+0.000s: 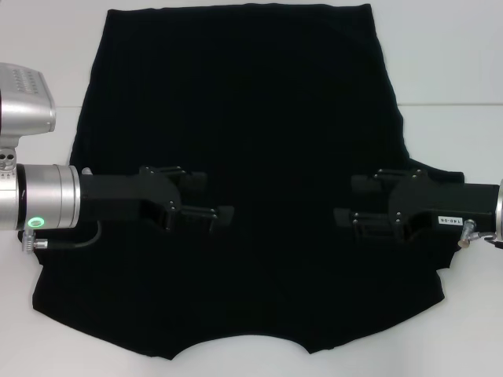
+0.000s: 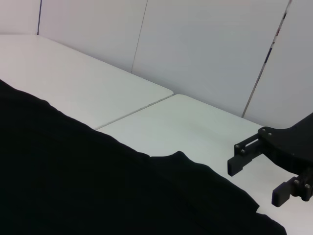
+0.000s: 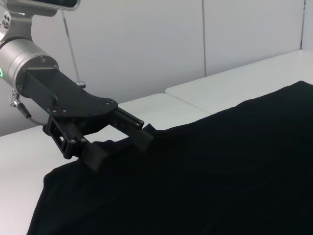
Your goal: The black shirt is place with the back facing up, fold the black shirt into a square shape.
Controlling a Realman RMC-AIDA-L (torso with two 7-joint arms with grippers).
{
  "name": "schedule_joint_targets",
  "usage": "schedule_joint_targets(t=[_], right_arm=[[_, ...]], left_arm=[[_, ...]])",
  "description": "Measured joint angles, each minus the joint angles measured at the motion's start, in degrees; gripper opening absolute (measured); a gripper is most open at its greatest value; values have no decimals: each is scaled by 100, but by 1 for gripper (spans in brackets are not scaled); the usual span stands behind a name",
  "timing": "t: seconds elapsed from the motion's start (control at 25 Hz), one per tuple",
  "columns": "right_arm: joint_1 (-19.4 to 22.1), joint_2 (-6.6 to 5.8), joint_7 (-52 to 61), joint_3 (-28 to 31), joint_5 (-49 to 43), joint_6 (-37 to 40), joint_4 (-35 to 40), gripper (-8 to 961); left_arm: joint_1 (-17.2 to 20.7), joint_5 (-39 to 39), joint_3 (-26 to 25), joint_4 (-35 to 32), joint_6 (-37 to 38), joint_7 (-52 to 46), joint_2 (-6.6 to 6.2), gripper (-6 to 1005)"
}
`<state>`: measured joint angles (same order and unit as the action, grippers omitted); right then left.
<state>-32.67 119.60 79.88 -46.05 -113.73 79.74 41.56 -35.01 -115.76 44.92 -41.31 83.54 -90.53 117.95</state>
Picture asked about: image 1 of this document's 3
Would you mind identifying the black t-shirt with white print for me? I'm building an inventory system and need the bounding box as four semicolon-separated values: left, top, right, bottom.
30;3;472;351

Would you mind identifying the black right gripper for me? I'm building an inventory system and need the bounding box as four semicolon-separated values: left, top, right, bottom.
332;168;500;245

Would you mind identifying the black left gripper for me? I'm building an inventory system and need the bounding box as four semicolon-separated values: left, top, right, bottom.
79;166;236;237

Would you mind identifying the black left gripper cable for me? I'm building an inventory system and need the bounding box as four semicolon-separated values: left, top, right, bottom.
19;221;104;251

